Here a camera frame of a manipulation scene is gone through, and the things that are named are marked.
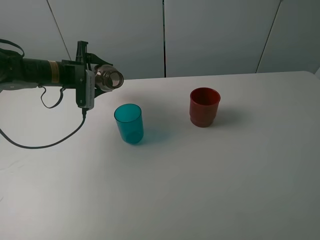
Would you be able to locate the red plastic cup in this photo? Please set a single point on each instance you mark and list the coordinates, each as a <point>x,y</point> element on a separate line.
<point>203,108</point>

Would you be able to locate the teal transparent plastic cup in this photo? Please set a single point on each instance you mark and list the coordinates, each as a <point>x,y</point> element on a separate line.
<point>129,121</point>

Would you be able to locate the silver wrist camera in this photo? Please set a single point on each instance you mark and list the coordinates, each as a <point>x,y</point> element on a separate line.
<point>85,90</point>

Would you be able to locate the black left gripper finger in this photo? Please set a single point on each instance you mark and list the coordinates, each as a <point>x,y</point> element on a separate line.
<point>93,59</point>
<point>99,91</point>

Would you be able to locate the brown transparent water bottle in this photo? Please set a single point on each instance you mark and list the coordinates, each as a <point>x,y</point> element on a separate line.
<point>107,78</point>

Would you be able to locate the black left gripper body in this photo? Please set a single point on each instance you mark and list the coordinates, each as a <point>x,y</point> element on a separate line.
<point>76,76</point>

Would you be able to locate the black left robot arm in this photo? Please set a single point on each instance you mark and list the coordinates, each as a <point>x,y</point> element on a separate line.
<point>18,72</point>

